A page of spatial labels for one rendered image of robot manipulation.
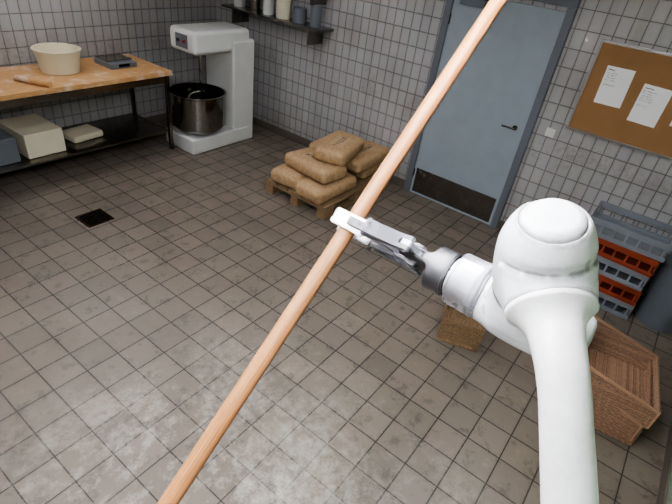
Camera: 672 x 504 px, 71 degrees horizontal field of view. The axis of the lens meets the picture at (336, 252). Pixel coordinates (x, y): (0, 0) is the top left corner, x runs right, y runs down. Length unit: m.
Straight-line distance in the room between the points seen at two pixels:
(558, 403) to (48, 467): 2.68
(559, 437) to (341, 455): 2.34
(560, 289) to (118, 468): 2.57
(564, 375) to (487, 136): 4.53
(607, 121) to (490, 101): 1.02
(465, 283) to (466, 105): 4.36
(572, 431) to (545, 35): 4.34
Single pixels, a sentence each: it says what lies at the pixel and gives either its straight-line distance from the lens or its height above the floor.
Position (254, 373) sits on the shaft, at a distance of 0.83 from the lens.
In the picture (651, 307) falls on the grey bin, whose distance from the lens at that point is 4.65.
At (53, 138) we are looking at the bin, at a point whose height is 0.38.
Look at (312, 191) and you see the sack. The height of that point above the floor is 0.27.
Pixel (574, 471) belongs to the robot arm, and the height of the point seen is 1.97.
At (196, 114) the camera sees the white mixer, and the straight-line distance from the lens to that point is 5.78.
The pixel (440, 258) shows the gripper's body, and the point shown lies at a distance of 0.76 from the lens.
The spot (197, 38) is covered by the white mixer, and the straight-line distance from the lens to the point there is 5.62.
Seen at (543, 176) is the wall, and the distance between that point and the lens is 4.97.
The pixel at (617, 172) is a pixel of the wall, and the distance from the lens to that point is 4.83.
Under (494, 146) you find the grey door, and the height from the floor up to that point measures 0.82.
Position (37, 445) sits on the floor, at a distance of 3.08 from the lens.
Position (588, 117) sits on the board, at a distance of 4.75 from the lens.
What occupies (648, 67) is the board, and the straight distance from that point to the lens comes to 4.64.
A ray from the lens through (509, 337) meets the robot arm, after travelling 0.73.
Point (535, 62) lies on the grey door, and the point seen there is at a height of 1.64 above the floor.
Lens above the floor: 2.40
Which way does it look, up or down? 34 degrees down
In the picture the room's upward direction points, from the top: 8 degrees clockwise
